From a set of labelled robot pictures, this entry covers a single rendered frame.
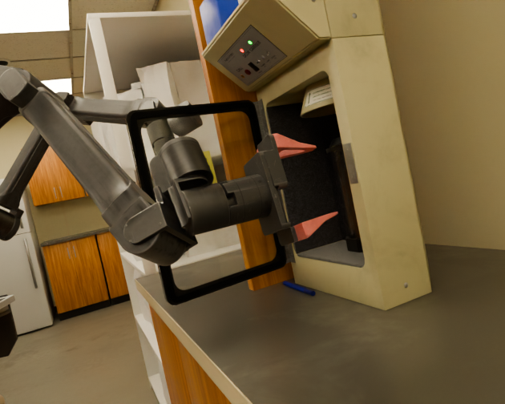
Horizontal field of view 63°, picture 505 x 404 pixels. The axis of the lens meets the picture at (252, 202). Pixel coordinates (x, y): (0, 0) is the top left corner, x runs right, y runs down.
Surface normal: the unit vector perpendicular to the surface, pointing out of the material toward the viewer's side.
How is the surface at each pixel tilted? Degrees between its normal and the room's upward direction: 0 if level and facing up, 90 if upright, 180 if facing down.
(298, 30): 135
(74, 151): 65
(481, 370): 0
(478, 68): 90
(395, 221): 90
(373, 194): 90
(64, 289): 90
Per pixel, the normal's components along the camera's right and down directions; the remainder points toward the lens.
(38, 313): 0.39, -0.04
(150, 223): -0.34, -0.35
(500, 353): -0.21, -0.98
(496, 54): -0.90, 0.21
